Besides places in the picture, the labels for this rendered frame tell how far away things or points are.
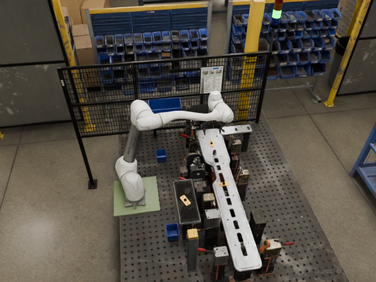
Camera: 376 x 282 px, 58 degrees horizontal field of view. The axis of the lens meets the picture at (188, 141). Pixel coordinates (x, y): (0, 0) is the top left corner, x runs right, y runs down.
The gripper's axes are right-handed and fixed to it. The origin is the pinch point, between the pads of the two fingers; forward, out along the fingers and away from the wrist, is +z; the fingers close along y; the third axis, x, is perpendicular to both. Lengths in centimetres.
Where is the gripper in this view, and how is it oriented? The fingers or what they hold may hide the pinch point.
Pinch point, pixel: (212, 132)
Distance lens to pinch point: 293.6
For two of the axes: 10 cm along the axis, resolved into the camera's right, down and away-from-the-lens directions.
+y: 9.9, -1.0, 1.2
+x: -1.6, -6.7, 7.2
